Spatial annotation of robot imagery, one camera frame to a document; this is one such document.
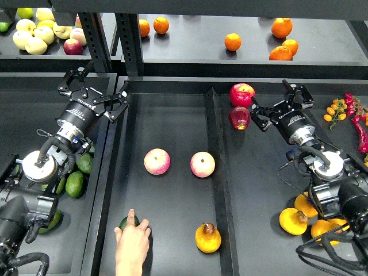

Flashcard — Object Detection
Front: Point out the red apple on shelf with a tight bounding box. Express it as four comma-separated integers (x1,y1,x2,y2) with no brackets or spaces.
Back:
63,39,83,55

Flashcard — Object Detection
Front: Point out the orange front right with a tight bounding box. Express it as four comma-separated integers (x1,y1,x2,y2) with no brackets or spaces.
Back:
269,45,293,61

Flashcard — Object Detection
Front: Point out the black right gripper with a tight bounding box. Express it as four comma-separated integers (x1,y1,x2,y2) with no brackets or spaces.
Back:
250,79,315,144

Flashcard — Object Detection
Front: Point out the dark green avocado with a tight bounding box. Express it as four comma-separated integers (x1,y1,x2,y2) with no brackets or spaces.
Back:
119,216,140,231

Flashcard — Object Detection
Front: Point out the bright red apple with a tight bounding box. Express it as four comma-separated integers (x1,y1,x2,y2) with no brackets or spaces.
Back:
229,83,255,108

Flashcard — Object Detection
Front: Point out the green lime on shelf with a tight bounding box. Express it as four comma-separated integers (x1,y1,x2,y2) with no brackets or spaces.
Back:
17,7,33,19

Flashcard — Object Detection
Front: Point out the orange small right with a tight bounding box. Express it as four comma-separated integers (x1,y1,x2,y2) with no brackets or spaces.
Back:
282,39,299,56

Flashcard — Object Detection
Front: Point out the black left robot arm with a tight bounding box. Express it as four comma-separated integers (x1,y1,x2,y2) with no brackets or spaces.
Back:
1,62,128,275

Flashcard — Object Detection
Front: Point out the black tray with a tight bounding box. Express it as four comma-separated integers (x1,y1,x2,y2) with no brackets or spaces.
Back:
80,75,368,276
1,70,126,275

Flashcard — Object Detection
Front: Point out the bare human hand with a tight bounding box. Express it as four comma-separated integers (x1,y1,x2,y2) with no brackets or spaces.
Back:
114,209,151,276

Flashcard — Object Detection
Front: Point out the dark red apple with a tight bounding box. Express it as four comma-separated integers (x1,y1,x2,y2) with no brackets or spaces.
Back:
228,106,251,131

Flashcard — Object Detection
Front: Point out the large orange top right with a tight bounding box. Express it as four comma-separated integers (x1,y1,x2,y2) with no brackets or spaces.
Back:
271,17,293,39

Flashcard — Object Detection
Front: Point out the red chili pepper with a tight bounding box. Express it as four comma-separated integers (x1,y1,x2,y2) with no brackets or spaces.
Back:
351,116,367,153

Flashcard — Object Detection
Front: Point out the pale yellow pear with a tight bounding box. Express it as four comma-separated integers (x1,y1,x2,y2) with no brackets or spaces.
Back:
13,30,33,51
25,37,48,55
33,26,55,45

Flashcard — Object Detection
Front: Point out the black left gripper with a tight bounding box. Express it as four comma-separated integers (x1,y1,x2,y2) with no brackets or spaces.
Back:
56,61,128,137

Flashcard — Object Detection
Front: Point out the green avocado in pile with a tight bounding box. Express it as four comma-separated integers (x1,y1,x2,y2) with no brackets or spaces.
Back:
66,171,84,198

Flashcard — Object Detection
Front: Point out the black centre tray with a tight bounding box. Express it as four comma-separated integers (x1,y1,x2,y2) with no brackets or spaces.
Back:
80,75,368,276

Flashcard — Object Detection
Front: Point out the light green avocado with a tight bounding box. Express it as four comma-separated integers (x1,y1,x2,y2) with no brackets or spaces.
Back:
39,209,63,234

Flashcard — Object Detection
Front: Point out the black left tray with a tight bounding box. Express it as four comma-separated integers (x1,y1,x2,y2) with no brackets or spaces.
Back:
1,70,126,275

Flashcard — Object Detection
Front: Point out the red cherry tomato bunch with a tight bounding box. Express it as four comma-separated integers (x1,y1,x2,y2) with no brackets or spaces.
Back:
344,93,367,126

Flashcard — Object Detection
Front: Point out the yellow pear back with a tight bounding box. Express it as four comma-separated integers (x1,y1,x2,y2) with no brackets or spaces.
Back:
294,191,318,219

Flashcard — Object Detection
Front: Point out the orange far left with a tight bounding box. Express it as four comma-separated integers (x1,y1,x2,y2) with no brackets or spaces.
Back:
139,19,151,37

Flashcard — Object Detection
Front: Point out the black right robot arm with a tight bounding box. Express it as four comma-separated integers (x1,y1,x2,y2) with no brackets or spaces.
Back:
250,80,367,275

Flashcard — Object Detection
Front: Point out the pink apple right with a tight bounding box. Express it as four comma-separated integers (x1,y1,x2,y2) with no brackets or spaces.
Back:
190,151,216,178

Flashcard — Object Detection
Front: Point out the pale yellow pear middle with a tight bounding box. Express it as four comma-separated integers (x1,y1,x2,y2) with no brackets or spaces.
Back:
33,26,55,45

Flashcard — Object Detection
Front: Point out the orange cherry tomato bunch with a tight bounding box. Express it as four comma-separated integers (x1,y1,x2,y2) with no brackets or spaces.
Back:
323,99,347,129

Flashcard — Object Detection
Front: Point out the orange centre shelf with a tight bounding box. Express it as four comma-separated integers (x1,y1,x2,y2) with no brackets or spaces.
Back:
224,33,242,52

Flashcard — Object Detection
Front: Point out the pale yellow pear left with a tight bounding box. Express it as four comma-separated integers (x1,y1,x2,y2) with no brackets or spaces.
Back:
13,30,33,51

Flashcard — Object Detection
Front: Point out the black shelf post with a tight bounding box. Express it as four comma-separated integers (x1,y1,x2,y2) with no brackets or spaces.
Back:
115,13,144,76

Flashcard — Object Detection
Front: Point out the black tray divider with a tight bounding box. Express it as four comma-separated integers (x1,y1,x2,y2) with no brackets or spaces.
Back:
204,87,239,275

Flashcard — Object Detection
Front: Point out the pink apple left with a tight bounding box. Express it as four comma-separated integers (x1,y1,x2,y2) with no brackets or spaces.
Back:
144,148,171,175

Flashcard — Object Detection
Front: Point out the pink apple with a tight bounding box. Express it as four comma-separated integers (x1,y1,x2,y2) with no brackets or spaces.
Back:
144,148,171,175
190,151,216,178

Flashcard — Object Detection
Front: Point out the pale yellow pear front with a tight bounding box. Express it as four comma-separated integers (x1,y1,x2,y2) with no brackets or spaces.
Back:
25,37,48,55

